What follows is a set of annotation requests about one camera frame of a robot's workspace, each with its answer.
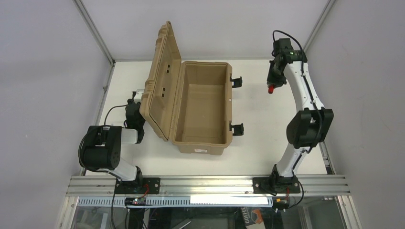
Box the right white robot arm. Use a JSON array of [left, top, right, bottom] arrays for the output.
[[267, 38, 334, 192]]

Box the red handled screwdriver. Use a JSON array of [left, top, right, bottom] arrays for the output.
[[268, 84, 275, 94]]

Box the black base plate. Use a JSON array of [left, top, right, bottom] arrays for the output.
[[252, 176, 301, 196], [114, 177, 161, 195]]

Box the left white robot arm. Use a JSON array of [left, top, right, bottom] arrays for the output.
[[78, 99, 146, 186]]

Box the small green circuit board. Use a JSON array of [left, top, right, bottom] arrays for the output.
[[124, 197, 147, 206]]

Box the black bin latch rear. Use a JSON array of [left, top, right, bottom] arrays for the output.
[[230, 77, 243, 88]]

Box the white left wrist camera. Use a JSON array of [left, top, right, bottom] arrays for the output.
[[132, 89, 144, 103]]

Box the coffee labelled box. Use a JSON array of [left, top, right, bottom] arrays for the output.
[[240, 207, 263, 226]]

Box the white slotted cable duct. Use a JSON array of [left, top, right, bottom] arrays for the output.
[[77, 195, 273, 208]]

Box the black bin latch front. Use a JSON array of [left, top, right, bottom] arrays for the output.
[[229, 123, 245, 136]]

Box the black bin latch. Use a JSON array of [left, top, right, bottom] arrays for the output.
[[229, 123, 245, 136], [230, 77, 243, 88]]

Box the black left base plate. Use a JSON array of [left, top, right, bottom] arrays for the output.
[[114, 177, 161, 195]]

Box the tan plastic bin with lid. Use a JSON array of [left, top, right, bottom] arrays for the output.
[[140, 21, 233, 156]]

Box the aluminium mounting rail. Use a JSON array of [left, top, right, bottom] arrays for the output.
[[66, 175, 351, 197]]

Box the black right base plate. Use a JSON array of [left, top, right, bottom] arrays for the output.
[[252, 176, 301, 196]]

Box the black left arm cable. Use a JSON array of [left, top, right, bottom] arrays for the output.
[[104, 104, 128, 126]]

